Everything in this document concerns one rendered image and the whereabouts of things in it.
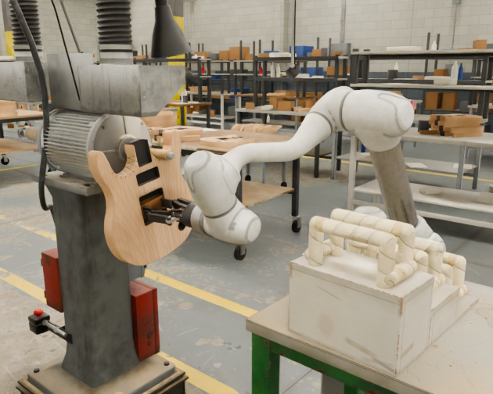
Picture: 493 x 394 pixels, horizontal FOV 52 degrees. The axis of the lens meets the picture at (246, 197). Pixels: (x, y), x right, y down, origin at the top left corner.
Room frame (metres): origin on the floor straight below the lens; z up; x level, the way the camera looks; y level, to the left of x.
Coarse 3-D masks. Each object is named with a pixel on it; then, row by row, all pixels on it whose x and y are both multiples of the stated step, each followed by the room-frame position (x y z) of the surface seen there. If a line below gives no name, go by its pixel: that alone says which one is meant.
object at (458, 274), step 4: (456, 264) 1.21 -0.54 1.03; (460, 264) 1.20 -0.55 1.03; (464, 264) 1.21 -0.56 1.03; (456, 268) 1.21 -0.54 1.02; (460, 268) 1.20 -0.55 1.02; (464, 268) 1.21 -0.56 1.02; (456, 272) 1.21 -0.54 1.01; (460, 272) 1.20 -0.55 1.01; (464, 272) 1.21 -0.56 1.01; (456, 276) 1.21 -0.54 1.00; (460, 276) 1.20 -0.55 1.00; (464, 276) 1.21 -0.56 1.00; (452, 280) 1.21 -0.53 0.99; (456, 280) 1.21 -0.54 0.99; (460, 280) 1.20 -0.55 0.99; (452, 284) 1.21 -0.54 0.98; (456, 284) 1.21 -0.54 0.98; (460, 284) 1.20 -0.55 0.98
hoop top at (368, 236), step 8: (312, 224) 1.03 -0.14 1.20; (320, 224) 1.02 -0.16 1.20; (328, 224) 1.01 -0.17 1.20; (336, 224) 0.99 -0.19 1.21; (344, 224) 0.99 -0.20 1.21; (352, 224) 0.98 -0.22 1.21; (328, 232) 1.01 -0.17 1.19; (336, 232) 0.99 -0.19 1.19; (344, 232) 0.98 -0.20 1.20; (352, 232) 0.96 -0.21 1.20; (360, 232) 0.95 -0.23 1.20; (368, 232) 0.94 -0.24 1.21; (376, 232) 0.94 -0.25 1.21; (384, 232) 0.93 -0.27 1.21; (352, 240) 0.97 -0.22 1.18; (360, 240) 0.95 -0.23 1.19; (368, 240) 0.94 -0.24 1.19; (376, 240) 0.93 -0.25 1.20; (384, 240) 0.92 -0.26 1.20; (392, 240) 0.91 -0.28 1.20
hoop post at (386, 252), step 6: (384, 246) 0.91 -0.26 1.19; (390, 246) 0.91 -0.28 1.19; (384, 252) 0.91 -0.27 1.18; (390, 252) 0.91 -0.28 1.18; (378, 258) 0.93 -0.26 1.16; (384, 258) 0.91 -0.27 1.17; (390, 258) 0.91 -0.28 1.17; (378, 264) 0.92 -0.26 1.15; (384, 264) 0.91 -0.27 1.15; (390, 264) 0.91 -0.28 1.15; (378, 270) 0.92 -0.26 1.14; (384, 270) 0.91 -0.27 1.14; (390, 270) 0.91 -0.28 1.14; (378, 276) 0.92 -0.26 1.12; (384, 276) 0.91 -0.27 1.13; (378, 282) 0.92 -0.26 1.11; (384, 282) 0.91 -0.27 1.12; (384, 288) 0.91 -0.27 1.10
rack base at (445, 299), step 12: (444, 288) 1.09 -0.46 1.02; (456, 288) 1.09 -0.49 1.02; (432, 300) 1.03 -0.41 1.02; (444, 300) 1.03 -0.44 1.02; (456, 300) 1.08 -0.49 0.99; (432, 312) 0.98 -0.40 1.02; (444, 312) 1.04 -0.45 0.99; (456, 312) 1.09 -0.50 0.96; (432, 324) 0.99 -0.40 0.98; (444, 324) 1.04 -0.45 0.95; (432, 336) 0.99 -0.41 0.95
